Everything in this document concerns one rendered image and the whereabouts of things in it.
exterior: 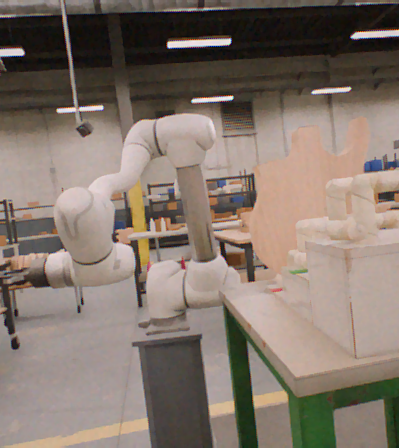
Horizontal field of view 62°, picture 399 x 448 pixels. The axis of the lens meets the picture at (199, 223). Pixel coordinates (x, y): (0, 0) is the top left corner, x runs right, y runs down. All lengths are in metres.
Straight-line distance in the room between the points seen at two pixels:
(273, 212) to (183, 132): 0.45
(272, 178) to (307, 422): 0.55
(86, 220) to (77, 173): 11.28
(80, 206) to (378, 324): 0.57
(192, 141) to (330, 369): 0.83
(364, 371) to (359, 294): 0.11
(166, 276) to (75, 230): 0.69
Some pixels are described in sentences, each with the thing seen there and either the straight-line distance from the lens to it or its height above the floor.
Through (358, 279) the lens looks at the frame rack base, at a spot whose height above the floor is 1.05.
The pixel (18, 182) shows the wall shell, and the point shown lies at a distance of 12.48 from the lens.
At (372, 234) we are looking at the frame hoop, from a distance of 0.58.
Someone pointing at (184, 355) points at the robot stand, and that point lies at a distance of 1.40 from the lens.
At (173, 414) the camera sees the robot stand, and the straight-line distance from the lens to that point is 1.51.
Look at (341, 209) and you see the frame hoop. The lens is 0.65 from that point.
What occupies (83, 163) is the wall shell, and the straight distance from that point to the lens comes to 11.99.
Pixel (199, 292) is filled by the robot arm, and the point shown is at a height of 0.86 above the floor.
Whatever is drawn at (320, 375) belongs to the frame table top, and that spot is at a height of 0.93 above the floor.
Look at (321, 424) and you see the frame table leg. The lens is 0.61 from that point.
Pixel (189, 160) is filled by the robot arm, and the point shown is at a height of 1.35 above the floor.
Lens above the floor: 1.19
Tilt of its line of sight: 3 degrees down
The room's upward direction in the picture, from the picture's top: 7 degrees counter-clockwise
